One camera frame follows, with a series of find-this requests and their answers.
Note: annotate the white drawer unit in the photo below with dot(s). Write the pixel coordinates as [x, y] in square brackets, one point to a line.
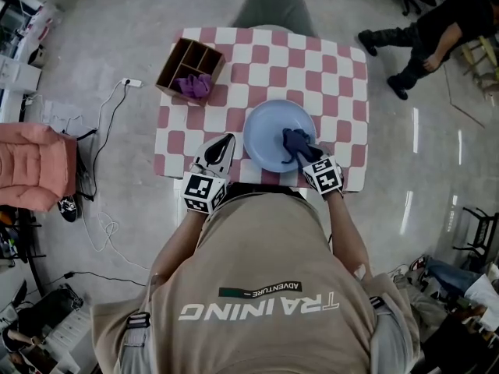
[72, 331]

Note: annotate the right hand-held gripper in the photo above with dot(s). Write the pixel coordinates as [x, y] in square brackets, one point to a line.
[323, 175]

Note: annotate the dark blue cloth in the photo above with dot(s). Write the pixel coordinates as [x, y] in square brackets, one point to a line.
[296, 140]

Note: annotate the big light blue plate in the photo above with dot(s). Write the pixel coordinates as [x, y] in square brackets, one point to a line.
[269, 131]

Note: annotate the person's left forearm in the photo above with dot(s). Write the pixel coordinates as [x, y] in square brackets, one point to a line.
[183, 232]

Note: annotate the black metal frame chair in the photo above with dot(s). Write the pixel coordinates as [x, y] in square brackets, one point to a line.
[481, 228]

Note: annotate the person's right forearm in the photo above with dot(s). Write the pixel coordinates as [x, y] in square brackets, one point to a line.
[345, 232]

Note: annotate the white low cabinet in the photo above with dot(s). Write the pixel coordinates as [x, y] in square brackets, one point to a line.
[15, 72]

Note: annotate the pink padded armchair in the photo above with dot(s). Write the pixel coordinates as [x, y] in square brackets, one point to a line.
[31, 162]

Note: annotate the white power strip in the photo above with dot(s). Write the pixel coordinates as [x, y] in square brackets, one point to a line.
[132, 82]

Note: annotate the white red plastic bags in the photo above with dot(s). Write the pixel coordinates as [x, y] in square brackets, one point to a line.
[41, 22]

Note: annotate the round wooden table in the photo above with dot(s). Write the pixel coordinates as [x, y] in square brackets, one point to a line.
[485, 47]

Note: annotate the pink checkered tablecloth table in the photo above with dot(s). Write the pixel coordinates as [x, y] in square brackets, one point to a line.
[273, 64]

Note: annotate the purple cloth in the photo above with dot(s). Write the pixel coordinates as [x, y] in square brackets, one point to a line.
[193, 85]

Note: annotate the white bucket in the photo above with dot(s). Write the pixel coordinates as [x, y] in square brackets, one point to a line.
[38, 56]

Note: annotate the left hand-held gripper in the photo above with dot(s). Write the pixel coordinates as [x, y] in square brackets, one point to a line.
[202, 191]

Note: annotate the person's beige shirt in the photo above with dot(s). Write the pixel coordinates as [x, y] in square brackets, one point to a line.
[253, 267]

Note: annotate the black white shoe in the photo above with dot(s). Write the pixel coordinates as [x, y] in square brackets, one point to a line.
[68, 207]

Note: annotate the black bag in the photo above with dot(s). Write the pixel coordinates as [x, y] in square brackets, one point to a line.
[47, 310]

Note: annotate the green chair with black legs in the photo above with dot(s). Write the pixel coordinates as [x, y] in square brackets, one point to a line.
[273, 10]

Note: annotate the brown divided wooden box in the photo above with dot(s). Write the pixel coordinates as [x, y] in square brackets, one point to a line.
[165, 78]

